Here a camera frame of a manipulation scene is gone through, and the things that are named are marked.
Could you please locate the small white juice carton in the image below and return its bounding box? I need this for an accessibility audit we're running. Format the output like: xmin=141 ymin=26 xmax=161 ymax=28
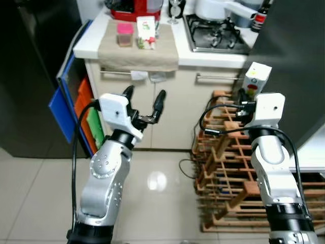
xmin=243 ymin=62 xmax=272 ymax=97

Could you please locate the grey mini fridge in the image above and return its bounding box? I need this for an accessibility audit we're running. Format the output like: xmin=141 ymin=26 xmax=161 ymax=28
xmin=249 ymin=0 xmax=325 ymax=150

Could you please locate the beige kitchen cabinet white counter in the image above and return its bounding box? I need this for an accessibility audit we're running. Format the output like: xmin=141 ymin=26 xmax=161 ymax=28
xmin=73 ymin=8 xmax=265 ymax=150

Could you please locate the white paper tag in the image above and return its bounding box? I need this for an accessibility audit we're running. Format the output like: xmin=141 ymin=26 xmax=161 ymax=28
xmin=149 ymin=73 xmax=168 ymax=83
xmin=131 ymin=71 xmax=149 ymax=82

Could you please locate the beige table runner cloth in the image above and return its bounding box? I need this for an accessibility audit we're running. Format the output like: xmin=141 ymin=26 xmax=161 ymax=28
xmin=97 ymin=20 xmax=179 ymax=73

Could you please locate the orange flat board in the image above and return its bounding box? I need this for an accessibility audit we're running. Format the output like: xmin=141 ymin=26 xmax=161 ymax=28
xmin=75 ymin=77 xmax=98 ymax=153

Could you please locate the green flat board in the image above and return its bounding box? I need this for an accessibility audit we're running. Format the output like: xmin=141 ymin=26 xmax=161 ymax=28
xmin=87 ymin=109 xmax=106 ymax=149

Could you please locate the wooden wine rack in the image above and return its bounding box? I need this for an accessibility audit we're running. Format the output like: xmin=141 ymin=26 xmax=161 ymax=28
xmin=192 ymin=90 xmax=325 ymax=233

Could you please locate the clear jar pink lid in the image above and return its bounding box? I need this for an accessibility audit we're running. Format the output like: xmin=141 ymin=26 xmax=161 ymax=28
xmin=116 ymin=22 xmax=134 ymax=47

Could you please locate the white carton green red print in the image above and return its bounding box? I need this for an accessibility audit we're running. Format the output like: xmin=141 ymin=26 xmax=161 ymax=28
xmin=136 ymin=16 xmax=157 ymax=50

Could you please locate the black gas stove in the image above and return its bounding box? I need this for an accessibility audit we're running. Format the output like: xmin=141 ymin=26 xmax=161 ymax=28
xmin=184 ymin=14 xmax=254 ymax=54

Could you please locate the blue flat board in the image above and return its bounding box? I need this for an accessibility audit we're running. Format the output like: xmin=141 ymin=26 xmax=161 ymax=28
xmin=49 ymin=51 xmax=98 ymax=157

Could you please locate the grey pot white lid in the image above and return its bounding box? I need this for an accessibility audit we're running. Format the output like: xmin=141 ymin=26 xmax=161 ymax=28
xmin=231 ymin=0 xmax=265 ymax=28

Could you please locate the red coffee machine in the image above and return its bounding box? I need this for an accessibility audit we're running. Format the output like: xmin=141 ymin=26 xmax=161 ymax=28
xmin=105 ymin=0 xmax=164 ymax=22

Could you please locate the clear wine glass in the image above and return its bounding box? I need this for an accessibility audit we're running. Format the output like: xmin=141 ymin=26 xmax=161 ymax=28
xmin=168 ymin=0 xmax=184 ymax=25

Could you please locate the dark tall refrigerator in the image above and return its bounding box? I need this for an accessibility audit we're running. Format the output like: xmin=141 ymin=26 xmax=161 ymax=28
xmin=0 ymin=0 xmax=84 ymax=158

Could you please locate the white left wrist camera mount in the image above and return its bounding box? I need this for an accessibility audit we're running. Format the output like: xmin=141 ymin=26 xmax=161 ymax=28
xmin=98 ymin=93 xmax=144 ymax=141

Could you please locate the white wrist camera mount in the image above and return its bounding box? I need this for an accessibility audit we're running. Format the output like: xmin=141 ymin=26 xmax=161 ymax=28
xmin=252 ymin=93 xmax=285 ymax=128
xmin=98 ymin=93 xmax=144 ymax=141

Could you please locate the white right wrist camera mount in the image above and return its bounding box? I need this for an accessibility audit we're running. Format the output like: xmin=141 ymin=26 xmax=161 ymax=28
xmin=252 ymin=93 xmax=285 ymax=128

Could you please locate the metal drawer handle bar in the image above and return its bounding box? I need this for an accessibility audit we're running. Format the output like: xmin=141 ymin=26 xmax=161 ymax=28
xmin=100 ymin=70 xmax=134 ymax=75
xmin=196 ymin=75 xmax=243 ymax=82

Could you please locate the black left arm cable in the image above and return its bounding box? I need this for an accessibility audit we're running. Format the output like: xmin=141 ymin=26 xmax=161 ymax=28
xmin=71 ymin=100 xmax=102 ymax=234

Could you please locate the white pot long handle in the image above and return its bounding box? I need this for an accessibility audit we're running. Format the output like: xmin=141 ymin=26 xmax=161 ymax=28
xmin=194 ymin=0 xmax=259 ymax=22

